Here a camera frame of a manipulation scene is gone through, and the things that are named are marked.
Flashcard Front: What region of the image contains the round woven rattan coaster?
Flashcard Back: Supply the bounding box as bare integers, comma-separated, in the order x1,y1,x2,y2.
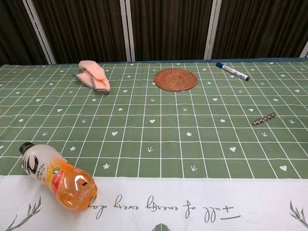
154,68,198,91

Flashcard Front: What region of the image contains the orange juice plastic bottle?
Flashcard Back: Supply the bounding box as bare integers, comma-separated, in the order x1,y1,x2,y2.
19,141,99,211

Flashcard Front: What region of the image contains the shiny metal chain bracelet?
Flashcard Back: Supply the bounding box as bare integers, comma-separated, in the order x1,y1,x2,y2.
252,113,276,126

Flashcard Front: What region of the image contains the pink knitted cloth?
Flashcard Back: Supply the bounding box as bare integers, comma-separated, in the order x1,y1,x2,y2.
73,60,111,95

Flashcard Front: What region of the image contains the blue white marker pen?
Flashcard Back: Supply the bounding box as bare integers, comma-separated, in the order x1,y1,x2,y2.
216,62,250,82

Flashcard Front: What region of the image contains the green grid tablecloth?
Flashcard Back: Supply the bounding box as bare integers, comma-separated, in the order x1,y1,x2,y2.
0,56,308,231

